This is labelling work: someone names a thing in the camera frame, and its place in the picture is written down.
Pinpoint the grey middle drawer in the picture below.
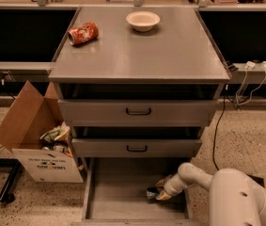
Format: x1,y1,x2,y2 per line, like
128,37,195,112
71,138,202,158

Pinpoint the black floor cable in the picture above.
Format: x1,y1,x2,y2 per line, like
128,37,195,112
211,89,226,171

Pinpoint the black table leg frame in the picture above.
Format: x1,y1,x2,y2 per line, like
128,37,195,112
0,158,22,203

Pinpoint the white charger cable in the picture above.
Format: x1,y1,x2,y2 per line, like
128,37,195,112
234,60,266,107

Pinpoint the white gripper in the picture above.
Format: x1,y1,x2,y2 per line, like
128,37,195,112
155,173,188,201

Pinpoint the cardboard box with trash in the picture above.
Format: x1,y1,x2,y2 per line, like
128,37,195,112
0,81,83,183

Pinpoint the grey open bottom drawer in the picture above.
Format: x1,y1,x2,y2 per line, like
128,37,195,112
71,157,203,226

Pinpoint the grey top drawer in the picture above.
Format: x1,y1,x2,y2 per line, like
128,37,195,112
58,99,216,127

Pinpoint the crushed blue silver redbull can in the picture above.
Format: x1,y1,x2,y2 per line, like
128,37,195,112
146,187,160,200

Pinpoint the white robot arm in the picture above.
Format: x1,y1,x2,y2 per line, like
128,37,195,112
156,163,266,226

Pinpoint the crushed red soda can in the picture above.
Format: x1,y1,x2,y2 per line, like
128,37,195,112
68,22,99,46

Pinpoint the white paper bowl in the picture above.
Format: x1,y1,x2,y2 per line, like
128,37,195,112
126,11,161,32

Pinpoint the grey metal drawer cabinet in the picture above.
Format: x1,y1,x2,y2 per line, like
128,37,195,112
48,6,231,168

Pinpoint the black power brick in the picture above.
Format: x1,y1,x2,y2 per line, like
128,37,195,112
247,174,265,187

